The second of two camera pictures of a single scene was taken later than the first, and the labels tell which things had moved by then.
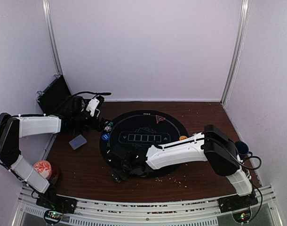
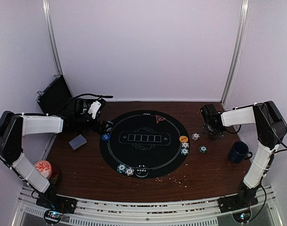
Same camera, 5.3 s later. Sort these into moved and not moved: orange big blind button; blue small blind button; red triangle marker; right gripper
Moved: right gripper
Not moved: red triangle marker; orange big blind button; blue small blind button
